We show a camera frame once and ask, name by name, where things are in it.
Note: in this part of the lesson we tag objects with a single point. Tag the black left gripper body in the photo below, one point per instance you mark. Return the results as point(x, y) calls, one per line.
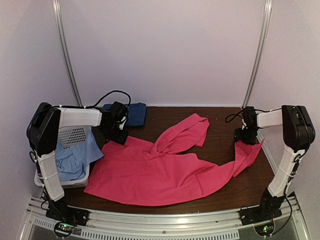
point(113, 135)

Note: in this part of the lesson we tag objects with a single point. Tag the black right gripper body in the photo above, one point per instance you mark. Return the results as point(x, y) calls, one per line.
point(248, 136)

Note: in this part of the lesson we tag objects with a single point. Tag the dark blue polo shirt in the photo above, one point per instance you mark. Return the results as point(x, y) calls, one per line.
point(136, 116)

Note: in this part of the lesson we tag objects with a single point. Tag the red garment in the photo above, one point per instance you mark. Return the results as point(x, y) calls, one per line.
point(162, 173)

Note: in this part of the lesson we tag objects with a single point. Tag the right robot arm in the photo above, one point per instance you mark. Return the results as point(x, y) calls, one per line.
point(298, 134)

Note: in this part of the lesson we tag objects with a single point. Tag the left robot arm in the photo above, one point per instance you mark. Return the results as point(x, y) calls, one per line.
point(42, 134)

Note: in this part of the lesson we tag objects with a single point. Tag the white plastic laundry basket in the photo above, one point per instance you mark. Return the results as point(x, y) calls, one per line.
point(70, 136)

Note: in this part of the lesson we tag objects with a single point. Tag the light blue garment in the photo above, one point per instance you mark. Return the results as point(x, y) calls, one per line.
point(72, 162)

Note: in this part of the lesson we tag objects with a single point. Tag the right circuit board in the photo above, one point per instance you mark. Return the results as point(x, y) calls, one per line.
point(265, 229)

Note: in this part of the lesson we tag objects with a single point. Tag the circuit board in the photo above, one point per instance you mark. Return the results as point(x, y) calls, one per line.
point(63, 229)
point(265, 229)

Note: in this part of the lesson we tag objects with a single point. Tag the left circuit board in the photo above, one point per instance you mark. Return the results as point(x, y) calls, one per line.
point(63, 229)

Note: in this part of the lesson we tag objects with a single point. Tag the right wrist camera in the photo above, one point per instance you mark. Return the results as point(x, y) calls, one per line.
point(244, 124)

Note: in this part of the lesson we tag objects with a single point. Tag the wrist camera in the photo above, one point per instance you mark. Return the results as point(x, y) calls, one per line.
point(244, 124)
point(121, 123)

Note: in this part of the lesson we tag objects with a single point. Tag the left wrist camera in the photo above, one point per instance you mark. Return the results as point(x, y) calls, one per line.
point(121, 123)

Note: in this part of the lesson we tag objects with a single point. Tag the right aluminium frame post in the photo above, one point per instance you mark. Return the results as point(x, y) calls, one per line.
point(263, 36)

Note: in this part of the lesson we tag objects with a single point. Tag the aluminium frame post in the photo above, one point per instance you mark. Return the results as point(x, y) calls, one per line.
point(263, 36)
point(65, 52)

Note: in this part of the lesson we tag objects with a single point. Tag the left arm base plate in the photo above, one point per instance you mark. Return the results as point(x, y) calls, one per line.
point(71, 215)

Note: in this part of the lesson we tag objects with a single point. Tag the aluminium front rail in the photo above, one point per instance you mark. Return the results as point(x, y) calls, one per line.
point(211, 218)

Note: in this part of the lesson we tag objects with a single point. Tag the left aluminium frame post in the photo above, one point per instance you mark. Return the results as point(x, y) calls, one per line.
point(65, 52)

